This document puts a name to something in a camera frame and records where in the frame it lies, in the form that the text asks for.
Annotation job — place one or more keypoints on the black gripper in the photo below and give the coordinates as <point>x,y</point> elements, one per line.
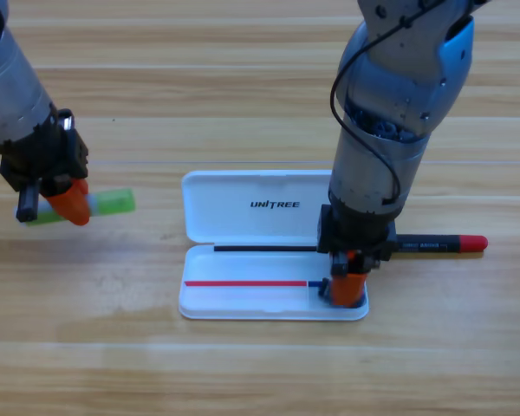
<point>47,156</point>
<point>355,234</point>

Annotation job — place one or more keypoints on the green white glue stick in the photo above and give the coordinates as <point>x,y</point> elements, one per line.
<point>112,201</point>

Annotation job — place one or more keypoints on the black red marker pen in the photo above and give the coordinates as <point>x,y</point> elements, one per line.
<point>442,245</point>

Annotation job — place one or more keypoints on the white Unitree pencil case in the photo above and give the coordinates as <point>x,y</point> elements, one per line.
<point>242,225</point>

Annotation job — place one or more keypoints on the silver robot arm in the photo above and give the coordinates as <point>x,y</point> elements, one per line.
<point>394,86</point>
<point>8,86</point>

